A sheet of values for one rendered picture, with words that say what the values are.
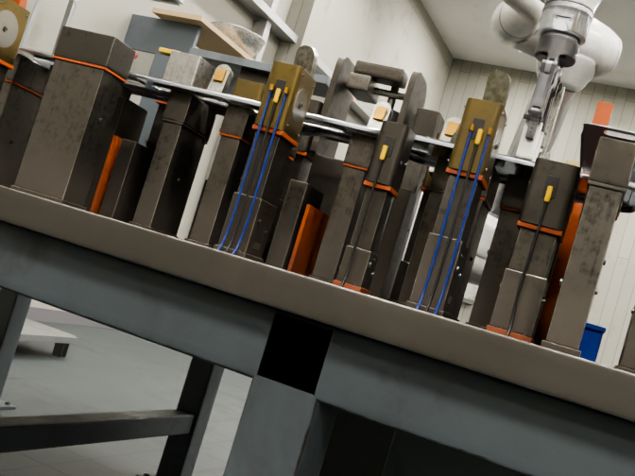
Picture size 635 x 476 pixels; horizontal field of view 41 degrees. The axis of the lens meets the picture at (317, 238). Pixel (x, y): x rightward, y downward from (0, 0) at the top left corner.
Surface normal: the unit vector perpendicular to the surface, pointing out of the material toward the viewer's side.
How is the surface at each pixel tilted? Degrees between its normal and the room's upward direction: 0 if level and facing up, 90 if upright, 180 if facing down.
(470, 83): 90
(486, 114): 90
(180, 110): 90
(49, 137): 90
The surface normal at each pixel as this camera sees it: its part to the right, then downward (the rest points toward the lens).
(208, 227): -0.29, -0.15
